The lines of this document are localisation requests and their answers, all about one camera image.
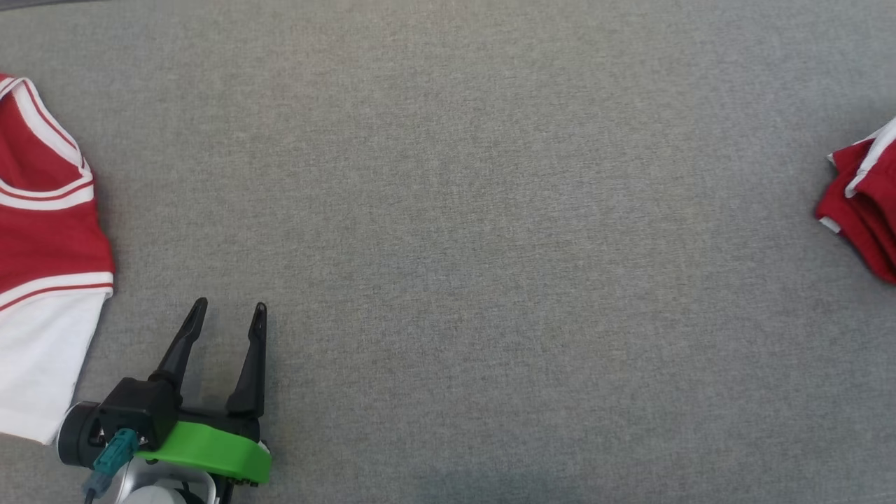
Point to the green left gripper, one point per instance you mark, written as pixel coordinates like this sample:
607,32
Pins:
217,451

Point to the red and white jersey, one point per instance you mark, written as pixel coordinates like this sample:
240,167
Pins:
49,238

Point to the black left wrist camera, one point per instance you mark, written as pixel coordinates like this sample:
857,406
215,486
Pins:
140,409

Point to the red shorts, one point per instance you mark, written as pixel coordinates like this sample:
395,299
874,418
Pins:
871,210

